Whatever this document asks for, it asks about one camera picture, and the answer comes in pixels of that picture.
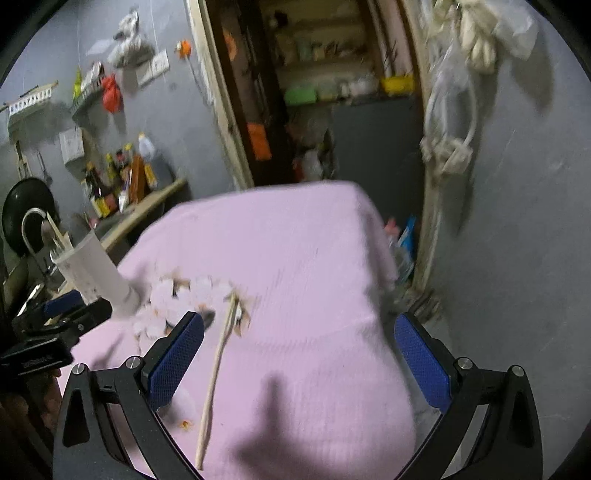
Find white plastic utensil basket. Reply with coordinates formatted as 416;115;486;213
50;232;139;317

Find left hand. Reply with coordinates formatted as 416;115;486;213
1;369;62;447

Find pink table cloth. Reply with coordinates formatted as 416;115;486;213
73;182;417;479

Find black wok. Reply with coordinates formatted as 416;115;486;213
1;177;61;259

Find dark soy sauce bottle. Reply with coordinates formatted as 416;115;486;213
85;162;117;219

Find white knotted rag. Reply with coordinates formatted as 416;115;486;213
420;137;473;178

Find dark grey cabinet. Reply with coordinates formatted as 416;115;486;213
332;97;425;225

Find red plastic bag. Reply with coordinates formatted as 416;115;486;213
101;75;122;114

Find yellow container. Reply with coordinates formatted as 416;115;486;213
381;75;415;96

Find green box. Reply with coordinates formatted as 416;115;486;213
284;86;318;107

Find hanging white cotton gloves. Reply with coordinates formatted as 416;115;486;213
432;0;498;74

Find clear plastic bag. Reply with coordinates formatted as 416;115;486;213
487;0;538;60

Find white wall rack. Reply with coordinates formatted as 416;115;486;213
1;81;59;128

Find white wall socket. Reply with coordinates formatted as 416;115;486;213
135;50;170;87

